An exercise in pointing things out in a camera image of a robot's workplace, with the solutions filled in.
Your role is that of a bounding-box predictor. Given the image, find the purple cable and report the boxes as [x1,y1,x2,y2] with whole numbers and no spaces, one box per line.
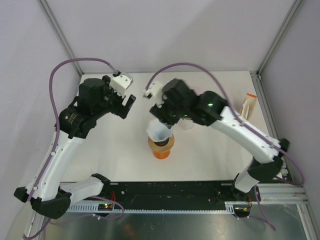
[147,62,306,232]
[22,57,126,238]

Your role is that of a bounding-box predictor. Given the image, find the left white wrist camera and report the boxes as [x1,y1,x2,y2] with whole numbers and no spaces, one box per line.
[109,72,134,98]

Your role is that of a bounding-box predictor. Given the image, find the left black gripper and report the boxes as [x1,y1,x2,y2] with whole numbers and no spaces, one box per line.
[93,75,136,120]

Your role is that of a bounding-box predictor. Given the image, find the single white paper filter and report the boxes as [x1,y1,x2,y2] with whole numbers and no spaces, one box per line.
[146,118,173,142]

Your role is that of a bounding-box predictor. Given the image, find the white paper coffee filters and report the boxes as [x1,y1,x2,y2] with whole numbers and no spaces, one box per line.
[239,93,258,121]

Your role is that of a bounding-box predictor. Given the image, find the aluminium frame rail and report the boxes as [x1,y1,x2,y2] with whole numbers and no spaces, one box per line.
[257,183,309,205]

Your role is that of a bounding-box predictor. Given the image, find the clear glass carafe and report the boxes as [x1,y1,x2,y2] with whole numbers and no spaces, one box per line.
[180,119,195,131]

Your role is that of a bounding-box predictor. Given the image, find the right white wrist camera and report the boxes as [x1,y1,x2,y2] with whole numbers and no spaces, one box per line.
[143,81,164,108]

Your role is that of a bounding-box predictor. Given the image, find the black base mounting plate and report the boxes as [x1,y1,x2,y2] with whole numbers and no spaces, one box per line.
[81,180,261,211]

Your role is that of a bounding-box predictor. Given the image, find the orange glass carafe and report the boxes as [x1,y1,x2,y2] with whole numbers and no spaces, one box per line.
[152,150,171,160]

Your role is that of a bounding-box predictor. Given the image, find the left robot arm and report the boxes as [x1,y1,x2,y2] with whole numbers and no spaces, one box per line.
[14,73,136,220]

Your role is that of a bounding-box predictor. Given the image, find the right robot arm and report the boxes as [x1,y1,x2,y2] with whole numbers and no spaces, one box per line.
[143,78,290,201]

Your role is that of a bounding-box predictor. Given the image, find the white slotted cable duct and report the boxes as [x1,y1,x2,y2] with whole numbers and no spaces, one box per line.
[66,201,235,215]

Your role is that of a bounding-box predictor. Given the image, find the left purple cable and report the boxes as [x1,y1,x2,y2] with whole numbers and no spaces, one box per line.
[22,57,126,238]

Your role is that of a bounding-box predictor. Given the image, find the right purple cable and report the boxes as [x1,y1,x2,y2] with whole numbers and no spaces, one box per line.
[147,62,306,232]

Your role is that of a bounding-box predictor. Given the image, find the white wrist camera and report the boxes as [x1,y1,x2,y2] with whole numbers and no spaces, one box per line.
[143,81,164,108]
[109,72,134,98]

